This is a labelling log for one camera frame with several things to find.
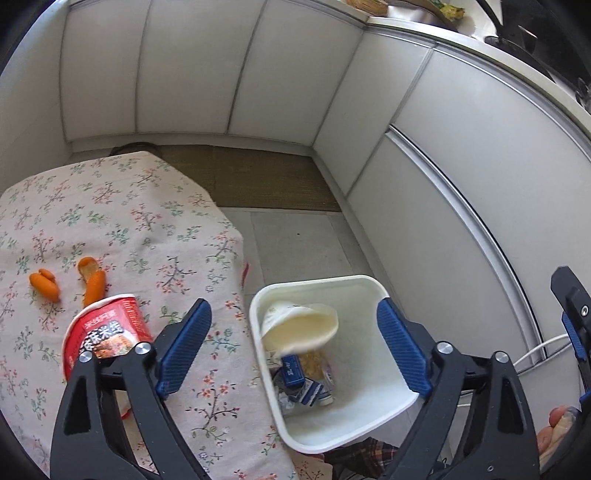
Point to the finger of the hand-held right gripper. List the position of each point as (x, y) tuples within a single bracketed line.
[(575, 323)]

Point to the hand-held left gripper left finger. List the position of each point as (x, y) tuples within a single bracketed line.
[(184, 350)]

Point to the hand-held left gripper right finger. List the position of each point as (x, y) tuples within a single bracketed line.
[(401, 350)]

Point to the white plastic trash bin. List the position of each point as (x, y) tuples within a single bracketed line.
[(364, 397)]

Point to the blue carton with white label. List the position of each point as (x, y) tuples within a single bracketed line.
[(314, 393)]

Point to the white paper cup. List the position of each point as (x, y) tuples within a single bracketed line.
[(300, 325)]

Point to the blue milk carton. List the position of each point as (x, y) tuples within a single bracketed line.
[(293, 369)]

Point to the person's right hand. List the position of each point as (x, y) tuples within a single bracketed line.
[(558, 420)]

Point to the red instant rice cup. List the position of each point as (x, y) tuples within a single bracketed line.
[(111, 323)]

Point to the plaid clothing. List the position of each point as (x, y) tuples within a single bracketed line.
[(364, 457)]

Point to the long orange peel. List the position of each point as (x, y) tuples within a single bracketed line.
[(93, 284)]

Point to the floral tablecloth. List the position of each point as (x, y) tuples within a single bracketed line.
[(138, 221)]

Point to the small orange peel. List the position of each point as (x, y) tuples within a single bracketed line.
[(46, 284)]

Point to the brown floor mat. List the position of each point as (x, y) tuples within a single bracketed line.
[(268, 180)]

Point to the white kitchen cabinet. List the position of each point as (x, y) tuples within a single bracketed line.
[(207, 69), (461, 161)]

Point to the dark round object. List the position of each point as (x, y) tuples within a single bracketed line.
[(134, 148)]

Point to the black frying pan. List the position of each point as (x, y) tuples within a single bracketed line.
[(521, 50)]

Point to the black range hood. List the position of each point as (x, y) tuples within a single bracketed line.
[(540, 14)]

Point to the yellow green food packet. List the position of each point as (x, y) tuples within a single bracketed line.
[(450, 10)]

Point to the stainless steel basin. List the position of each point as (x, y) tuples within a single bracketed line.
[(415, 11)]

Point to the wicker basket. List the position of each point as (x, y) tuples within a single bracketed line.
[(367, 4)]

